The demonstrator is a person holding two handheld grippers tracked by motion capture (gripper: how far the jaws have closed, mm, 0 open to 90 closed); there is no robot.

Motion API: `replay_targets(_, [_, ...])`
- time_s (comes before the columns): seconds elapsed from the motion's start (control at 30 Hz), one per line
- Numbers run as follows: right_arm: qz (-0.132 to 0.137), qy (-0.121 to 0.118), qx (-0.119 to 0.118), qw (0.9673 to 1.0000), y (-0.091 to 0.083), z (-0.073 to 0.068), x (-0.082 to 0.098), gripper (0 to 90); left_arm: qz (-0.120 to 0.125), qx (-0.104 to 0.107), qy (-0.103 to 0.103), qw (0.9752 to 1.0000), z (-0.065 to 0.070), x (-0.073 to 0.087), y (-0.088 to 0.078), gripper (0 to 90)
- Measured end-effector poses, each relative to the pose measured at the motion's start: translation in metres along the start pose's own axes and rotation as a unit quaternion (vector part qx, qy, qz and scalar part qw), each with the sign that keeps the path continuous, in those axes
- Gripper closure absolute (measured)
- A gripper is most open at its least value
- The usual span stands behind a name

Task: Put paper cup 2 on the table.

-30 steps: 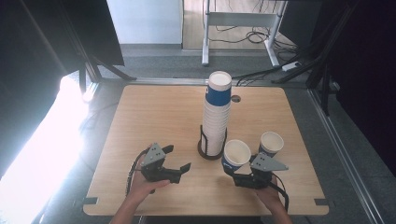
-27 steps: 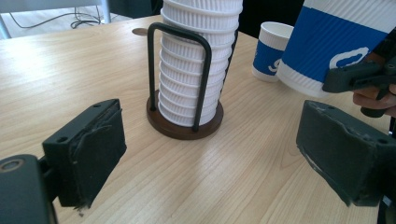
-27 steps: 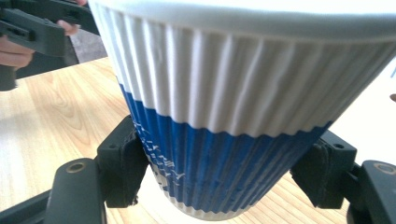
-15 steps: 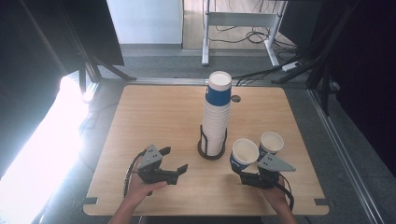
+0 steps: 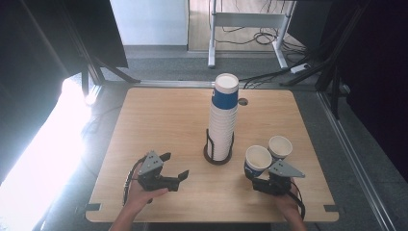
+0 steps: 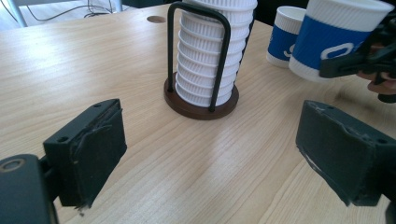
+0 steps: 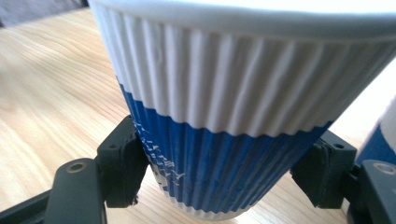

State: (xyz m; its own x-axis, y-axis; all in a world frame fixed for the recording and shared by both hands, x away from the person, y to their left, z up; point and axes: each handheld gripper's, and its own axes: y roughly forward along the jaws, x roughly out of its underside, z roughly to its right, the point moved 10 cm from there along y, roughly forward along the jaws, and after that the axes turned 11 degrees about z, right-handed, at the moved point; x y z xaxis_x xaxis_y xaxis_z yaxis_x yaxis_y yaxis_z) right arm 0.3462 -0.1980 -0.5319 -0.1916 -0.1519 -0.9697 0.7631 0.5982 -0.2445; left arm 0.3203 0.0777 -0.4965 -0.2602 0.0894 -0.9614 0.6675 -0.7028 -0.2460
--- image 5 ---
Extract white metal desk frame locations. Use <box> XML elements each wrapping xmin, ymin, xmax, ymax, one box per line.
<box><xmin>207</xmin><ymin>0</ymin><xmax>296</xmax><ymax>70</ymax></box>

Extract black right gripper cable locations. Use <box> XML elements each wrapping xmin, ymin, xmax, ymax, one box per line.
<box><xmin>290</xmin><ymin>181</ymin><xmax>307</xmax><ymax>220</ymax></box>

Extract person's right hand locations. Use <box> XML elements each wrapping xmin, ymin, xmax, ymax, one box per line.
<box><xmin>273</xmin><ymin>188</ymin><xmax>301</xmax><ymax>221</ymax></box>

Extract black metal stand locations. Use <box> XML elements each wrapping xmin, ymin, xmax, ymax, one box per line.
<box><xmin>68</xmin><ymin>18</ymin><xmax>142</xmax><ymax>97</ymax></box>
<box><xmin>280</xmin><ymin>0</ymin><xmax>370</xmax><ymax>120</ymax></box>

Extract black power strip cable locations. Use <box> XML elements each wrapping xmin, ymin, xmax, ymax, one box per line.
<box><xmin>239</xmin><ymin>68</ymin><xmax>293</xmax><ymax>90</ymax></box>

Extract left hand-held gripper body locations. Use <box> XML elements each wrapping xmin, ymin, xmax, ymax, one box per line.
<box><xmin>138</xmin><ymin>150</ymin><xmax>181</xmax><ymax>193</ymax></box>

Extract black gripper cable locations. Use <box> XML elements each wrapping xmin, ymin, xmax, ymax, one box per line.
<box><xmin>290</xmin><ymin>181</ymin><xmax>307</xmax><ymax>220</ymax></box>
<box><xmin>122</xmin><ymin>155</ymin><xmax>148</xmax><ymax>206</ymax></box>

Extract stack of white paper cups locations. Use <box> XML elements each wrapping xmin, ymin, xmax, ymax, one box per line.
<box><xmin>207</xmin><ymin>72</ymin><xmax>240</xmax><ymax>162</ymax></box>

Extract blue white paper cup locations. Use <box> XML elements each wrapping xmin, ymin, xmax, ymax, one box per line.
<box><xmin>268</xmin><ymin>135</ymin><xmax>293</xmax><ymax>162</ymax></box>
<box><xmin>243</xmin><ymin>144</ymin><xmax>273</xmax><ymax>181</ymax></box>

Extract white power strip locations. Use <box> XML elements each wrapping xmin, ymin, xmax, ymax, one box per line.
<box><xmin>290</xmin><ymin>63</ymin><xmax>312</xmax><ymax>74</ymax></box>

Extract white panel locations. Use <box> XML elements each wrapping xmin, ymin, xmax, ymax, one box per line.
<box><xmin>109</xmin><ymin>0</ymin><xmax>190</xmax><ymax>46</ymax></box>

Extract black floor cables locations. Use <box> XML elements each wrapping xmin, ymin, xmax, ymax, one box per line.
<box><xmin>215</xmin><ymin>27</ymin><xmax>309</xmax><ymax>56</ymax></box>

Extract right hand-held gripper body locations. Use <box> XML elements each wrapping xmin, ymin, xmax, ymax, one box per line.
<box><xmin>264</xmin><ymin>159</ymin><xmax>306</xmax><ymax>196</ymax></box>

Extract person's left hand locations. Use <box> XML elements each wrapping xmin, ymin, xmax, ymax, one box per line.
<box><xmin>125</xmin><ymin>179</ymin><xmax>168</xmax><ymax>216</ymax></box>

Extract metal floor rail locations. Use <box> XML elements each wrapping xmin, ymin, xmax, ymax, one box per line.
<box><xmin>316</xmin><ymin>90</ymin><xmax>397</xmax><ymax>231</ymax></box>

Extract black wire cup holder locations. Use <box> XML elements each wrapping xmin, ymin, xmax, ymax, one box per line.
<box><xmin>203</xmin><ymin>128</ymin><xmax>235</xmax><ymax>167</ymax></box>

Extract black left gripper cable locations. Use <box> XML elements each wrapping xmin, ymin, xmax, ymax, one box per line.
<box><xmin>122</xmin><ymin>155</ymin><xmax>148</xmax><ymax>206</ymax></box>

